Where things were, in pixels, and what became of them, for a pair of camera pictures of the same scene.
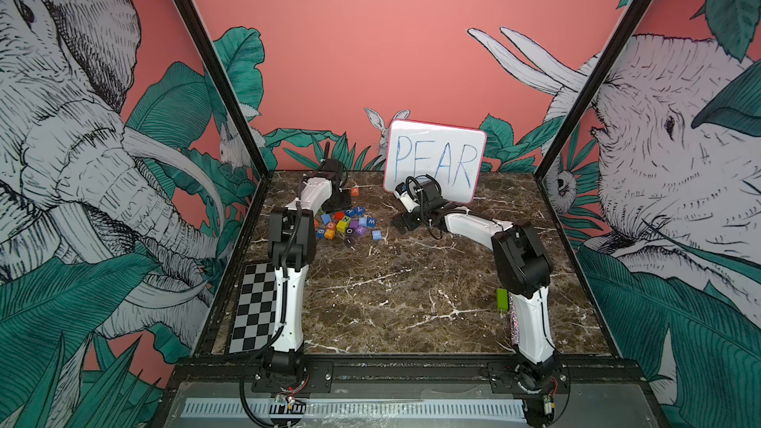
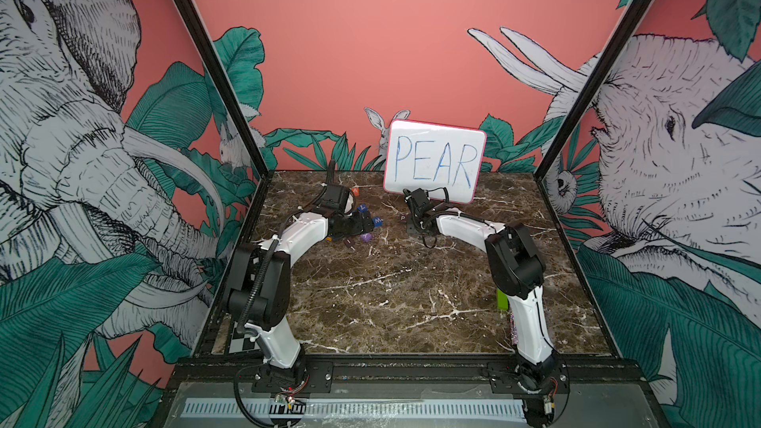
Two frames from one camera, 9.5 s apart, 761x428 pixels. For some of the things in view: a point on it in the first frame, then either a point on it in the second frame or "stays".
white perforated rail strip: x=225 y=408 stays
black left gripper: x=345 y=204 to x=358 y=226
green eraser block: x=502 y=299 stays
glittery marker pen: x=514 y=326 stays
